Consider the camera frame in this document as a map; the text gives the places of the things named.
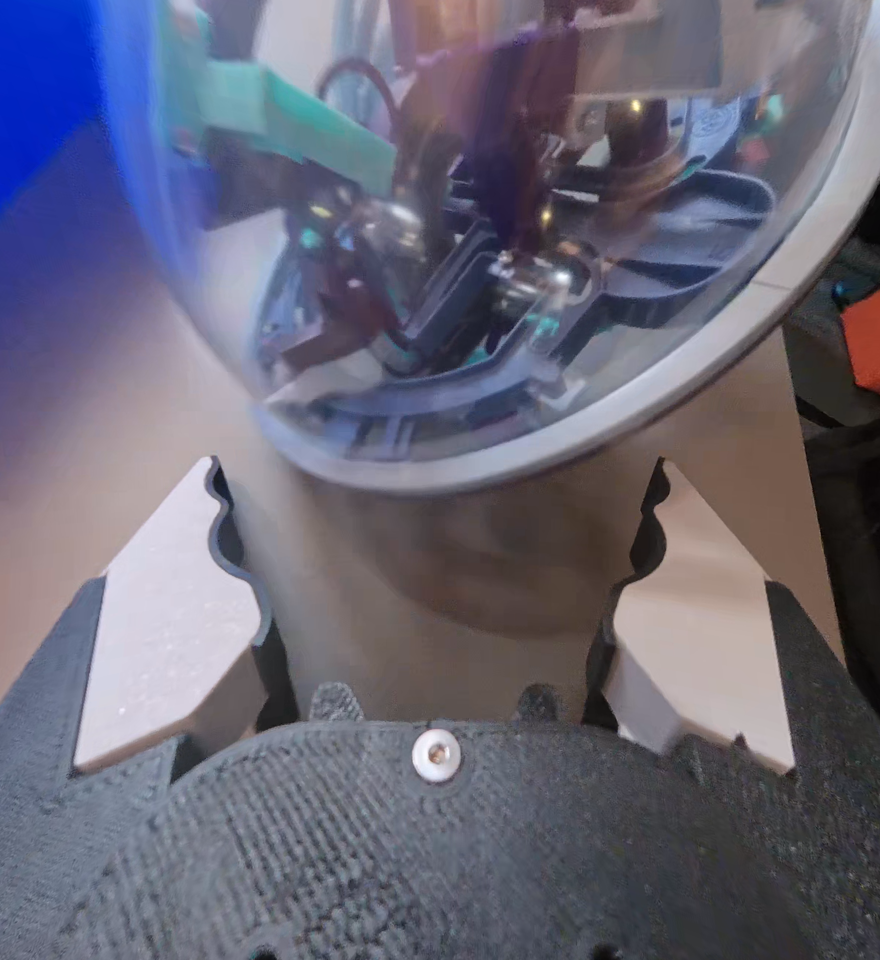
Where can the clear plastic maze ball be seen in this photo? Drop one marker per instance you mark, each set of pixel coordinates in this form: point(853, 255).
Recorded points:
point(530, 225)

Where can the blue plastic bin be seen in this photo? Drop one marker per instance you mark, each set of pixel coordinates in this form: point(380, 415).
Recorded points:
point(20, 105)

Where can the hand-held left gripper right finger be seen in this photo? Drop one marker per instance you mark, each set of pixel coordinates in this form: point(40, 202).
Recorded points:
point(707, 645)

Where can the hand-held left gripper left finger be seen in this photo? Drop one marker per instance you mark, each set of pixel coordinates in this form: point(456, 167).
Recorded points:
point(162, 638)

